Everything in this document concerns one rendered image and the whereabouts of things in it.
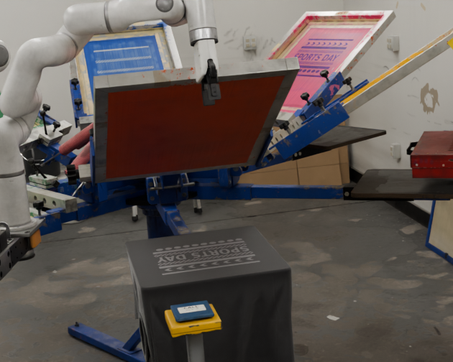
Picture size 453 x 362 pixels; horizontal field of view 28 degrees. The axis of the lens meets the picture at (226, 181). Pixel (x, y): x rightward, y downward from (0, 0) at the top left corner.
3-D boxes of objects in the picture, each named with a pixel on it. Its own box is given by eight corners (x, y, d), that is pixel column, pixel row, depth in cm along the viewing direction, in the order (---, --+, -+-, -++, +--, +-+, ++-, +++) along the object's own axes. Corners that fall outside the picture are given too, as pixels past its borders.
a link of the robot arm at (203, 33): (186, 36, 243) (188, 47, 243) (190, 29, 234) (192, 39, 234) (213, 34, 245) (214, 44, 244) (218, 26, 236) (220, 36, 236)
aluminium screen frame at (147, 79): (300, 68, 257) (298, 57, 258) (95, 88, 246) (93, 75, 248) (254, 164, 331) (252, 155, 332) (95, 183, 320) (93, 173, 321)
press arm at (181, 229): (221, 292, 275) (220, 274, 274) (203, 294, 274) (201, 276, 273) (165, 198, 393) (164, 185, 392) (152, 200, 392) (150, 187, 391)
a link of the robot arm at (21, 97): (16, 24, 240) (39, 19, 258) (-28, 149, 251) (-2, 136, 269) (65, 45, 240) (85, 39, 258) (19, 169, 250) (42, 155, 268)
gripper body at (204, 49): (187, 44, 243) (192, 85, 242) (192, 34, 233) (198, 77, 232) (214, 41, 244) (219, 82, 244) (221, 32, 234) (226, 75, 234)
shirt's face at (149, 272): (290, 269, 266) (290, 267, 266) (143, 289, 258) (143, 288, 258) (252, 226, 311) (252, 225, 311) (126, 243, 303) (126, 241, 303)
